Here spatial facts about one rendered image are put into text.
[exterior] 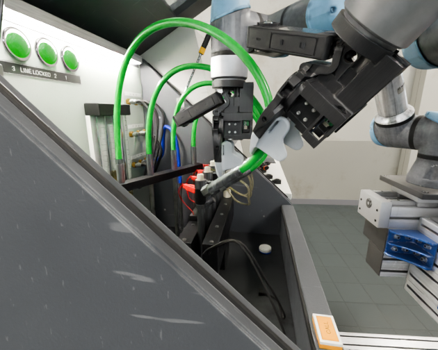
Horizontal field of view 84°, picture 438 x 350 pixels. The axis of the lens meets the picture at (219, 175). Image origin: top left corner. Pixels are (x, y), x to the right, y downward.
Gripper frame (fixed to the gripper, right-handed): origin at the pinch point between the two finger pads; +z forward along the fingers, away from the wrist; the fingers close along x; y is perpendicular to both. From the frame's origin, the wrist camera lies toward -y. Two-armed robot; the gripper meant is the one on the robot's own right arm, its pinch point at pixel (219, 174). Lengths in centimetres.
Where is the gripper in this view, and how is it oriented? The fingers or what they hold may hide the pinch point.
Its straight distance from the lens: 55.8
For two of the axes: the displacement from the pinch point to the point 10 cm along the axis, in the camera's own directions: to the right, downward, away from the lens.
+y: 9.9, 0.4, -1.5
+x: 1.6, -2.5, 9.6
